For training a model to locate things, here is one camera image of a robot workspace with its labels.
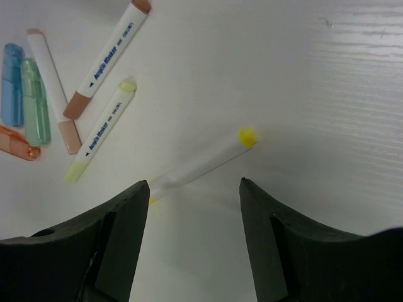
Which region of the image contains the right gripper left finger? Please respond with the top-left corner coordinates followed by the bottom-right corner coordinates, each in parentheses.
top-left (1, 181), bottom-right (150, 301)

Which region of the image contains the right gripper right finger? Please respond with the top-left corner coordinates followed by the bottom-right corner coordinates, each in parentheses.
top-left (239, 178), bottom-right (402, 301)

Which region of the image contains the yellow capped white marker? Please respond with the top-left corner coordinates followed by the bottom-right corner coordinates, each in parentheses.
top-left (149, 128), bottom-right (258, 203)

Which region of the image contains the peach white marker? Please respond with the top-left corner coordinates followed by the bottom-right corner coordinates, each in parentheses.
top-left (26, 28), bottom-right (81, 155)

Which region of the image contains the green capsule eraser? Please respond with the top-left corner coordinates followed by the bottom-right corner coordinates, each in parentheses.
top-left (21, 58), bottom-right (51, 147)

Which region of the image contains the brown white marker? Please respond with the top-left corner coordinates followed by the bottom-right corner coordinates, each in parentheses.
top-left (64, 0), bottom-right (151, 120)

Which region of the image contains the orange capsule eraser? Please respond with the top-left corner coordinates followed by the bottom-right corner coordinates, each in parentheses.
top-left (1, 125), bottom-right (41, 161)

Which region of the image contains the pale yellow white marker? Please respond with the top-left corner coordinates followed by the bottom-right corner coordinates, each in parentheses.
top-left (64, 78), bottom-right (137, 183)

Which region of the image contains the blue capsule eraser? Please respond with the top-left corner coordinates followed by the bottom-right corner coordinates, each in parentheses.
top-left (1, 43), bottom-right (25, 127)

